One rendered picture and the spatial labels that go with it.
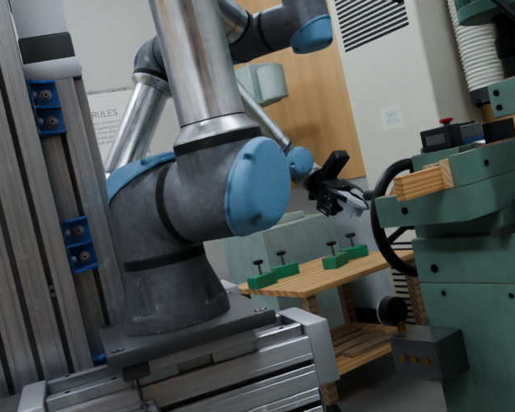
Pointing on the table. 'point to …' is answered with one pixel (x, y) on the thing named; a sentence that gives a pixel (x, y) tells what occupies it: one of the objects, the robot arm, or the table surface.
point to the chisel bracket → (503, 97)
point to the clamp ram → (497, 131)
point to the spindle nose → (513, 67)
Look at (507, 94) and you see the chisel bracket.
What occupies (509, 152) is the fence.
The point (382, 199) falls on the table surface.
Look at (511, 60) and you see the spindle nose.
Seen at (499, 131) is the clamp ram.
